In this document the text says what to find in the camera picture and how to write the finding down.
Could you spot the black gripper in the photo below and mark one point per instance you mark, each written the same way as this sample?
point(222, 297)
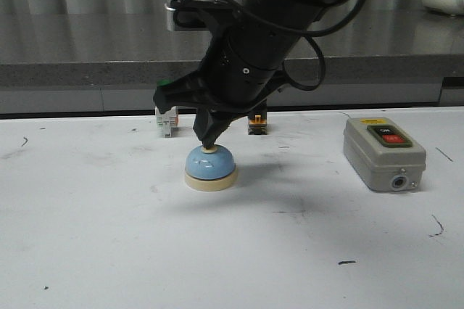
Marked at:
point(239, 70)

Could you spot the blue cream call bell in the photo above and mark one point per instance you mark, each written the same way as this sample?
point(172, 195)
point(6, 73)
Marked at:
point(210, 169)

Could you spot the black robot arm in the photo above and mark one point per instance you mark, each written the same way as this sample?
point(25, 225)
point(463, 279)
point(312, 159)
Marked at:
point(301, 19)

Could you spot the grey stone counter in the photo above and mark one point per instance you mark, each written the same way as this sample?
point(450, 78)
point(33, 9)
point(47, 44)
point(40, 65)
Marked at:
point(111, 63)

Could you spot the green pushbutton switch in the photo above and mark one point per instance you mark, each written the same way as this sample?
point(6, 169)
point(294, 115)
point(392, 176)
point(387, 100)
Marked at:
point(168, 121)

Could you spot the black selector switch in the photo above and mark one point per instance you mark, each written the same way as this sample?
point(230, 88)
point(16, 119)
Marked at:
point(257, 120)

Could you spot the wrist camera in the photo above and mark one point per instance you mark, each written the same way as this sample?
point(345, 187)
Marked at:
point(188, 18)

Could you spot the grey on off switch box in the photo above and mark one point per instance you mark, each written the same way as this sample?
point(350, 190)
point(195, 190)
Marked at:
point(383, 155)

